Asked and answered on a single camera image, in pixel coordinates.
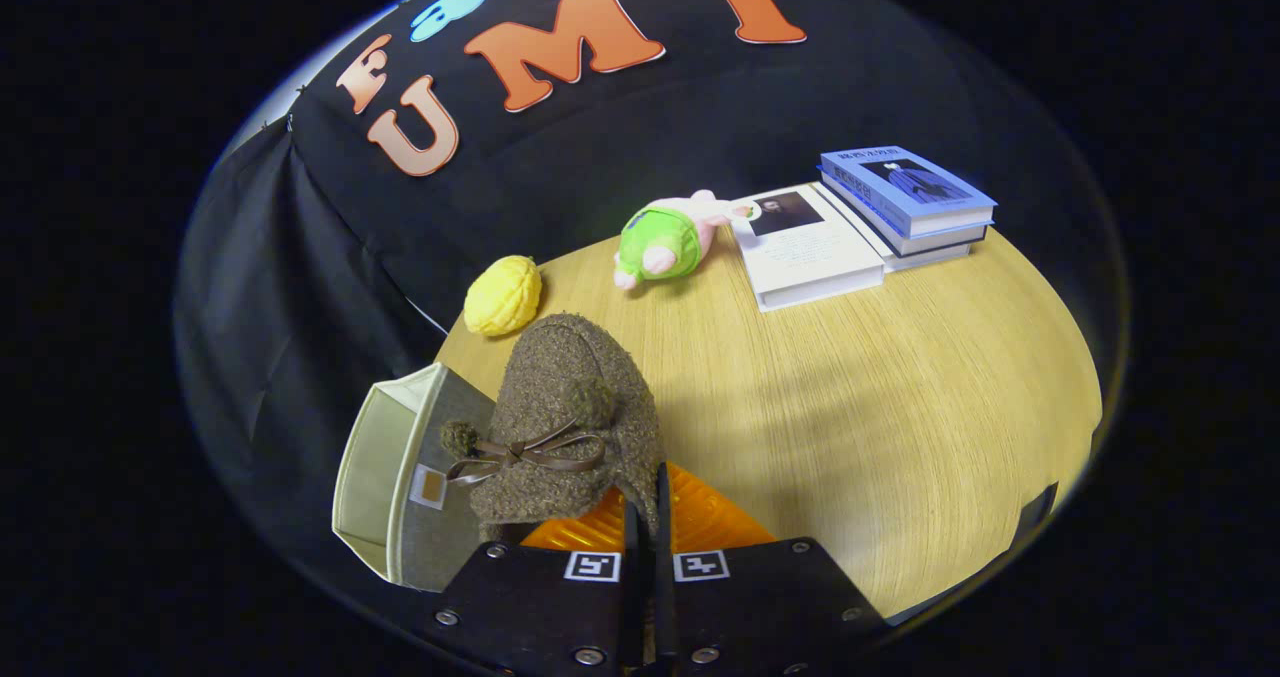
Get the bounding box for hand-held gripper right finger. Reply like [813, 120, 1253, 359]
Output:
[655, 462, 889, 677]

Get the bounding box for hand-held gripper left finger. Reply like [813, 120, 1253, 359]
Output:
[432, 487, 651, 677]

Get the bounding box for brown fuzzy shoe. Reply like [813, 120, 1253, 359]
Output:
[440, 312, 666, 543]

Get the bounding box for grey fabric storage box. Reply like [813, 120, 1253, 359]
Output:
[332, 362, 501, 593]

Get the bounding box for yellow plush bread toy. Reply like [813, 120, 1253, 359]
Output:
[463, 255, 543, 338]

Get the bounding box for green and pink plush toy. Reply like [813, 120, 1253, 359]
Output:
[613, 189, 753, 293]

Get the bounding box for white book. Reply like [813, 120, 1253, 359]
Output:
[728, 185, 886, 314]

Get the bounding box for black backdrop cloth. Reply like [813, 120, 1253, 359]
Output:
[175, 0, 1111, 578]

